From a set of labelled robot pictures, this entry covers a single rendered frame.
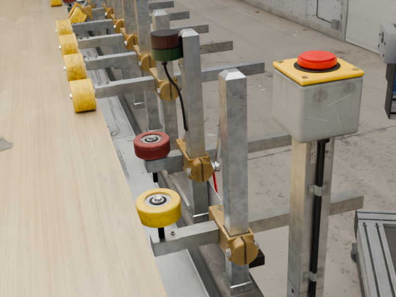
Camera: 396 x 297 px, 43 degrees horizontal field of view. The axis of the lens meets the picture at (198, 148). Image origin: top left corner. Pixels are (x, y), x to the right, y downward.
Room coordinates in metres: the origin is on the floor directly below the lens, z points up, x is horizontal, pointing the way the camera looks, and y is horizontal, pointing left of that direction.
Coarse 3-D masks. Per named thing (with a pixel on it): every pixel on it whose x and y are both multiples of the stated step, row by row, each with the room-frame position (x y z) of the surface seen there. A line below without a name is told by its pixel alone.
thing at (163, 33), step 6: (162, 30) 1.01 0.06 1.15; (168, 30) 1.01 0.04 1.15; (174, 30) 1.00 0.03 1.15; (156, 36) 0.97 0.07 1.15; (162, 36) 0.96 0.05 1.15; (168, 36) 0.96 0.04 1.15; (156, 48) 0.97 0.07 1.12; (168, 48) 0.96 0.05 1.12; (174, 60) 0.98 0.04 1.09; (180, 60) 0.99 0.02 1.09; (180, 66) 0.98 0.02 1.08; (168, 72) 0.99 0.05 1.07; (168, 78) 0.99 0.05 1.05; (174, 84) 0.99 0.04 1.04; (180, 96) 0.99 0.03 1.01; (180, 102) 0.99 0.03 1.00; (186, 126) 0.99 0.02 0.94
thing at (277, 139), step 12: (276, 132) 1.10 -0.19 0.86; (216, 144) 1.06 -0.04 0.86; (252, 144) 1.06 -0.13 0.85; (264, 144) 1.07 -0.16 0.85; (276, 144) 1.08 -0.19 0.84; (288, 144) 1.09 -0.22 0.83; (168, 156) 1.01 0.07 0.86; (180, 156) 1.02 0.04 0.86; (156, 168) 1.00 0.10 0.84; (168, 168) 1.01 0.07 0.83
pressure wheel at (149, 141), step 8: (136, 136) 1.03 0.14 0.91; (144, 136) 1.03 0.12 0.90; (152, 136) 1.02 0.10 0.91; (160, 136) 1.03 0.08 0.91; (168, 136) 1.02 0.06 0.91; (136, 144) 0.99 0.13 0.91; (144, 144) 0.99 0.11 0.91; (152, 144) 0.98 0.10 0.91; (160, 144) 0.98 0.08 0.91; (168, 144) 1.00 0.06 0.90; (136, 152) 0.99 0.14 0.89; (144, 152) 0.98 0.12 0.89; (152, 152) 0.98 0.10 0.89; (160, 152) 0.98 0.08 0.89; (168, 152) 1.00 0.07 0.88
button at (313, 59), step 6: (306, 54) 0.51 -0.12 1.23; (312, 54) 0.51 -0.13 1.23; (318, 54) 0.51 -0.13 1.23; (324, 54) 0.51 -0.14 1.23; (330, 54) 0.51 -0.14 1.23; (300, 60) 0.50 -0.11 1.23; (306, 60) 0.50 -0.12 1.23; (312, 60) 0.49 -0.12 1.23; (318, 60) 0.49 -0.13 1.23; (324, 60) 0.49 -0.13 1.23; (330, 60) 0.49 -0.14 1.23; (336, 60) 0.50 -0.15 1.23; (306, 66) 0.49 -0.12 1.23; (312, 66) 0.49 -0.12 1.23; (318, 66) 0.49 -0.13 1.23; (324, 66) 0.49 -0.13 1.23; (330, 66) 0.49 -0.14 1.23
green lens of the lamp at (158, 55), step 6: (174, 48) 0.97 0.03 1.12; (180, 48) 0.98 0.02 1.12; (156, 54) 0.96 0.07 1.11; (162, 54) 0.96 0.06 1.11; (168, 54) 0.96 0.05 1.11; (174, 54) 0.96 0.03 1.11; (180, 54) 0.98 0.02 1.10; (156, 60) 0.97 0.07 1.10; (162, 60) 0.96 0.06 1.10; (168, 60) 0.96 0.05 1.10
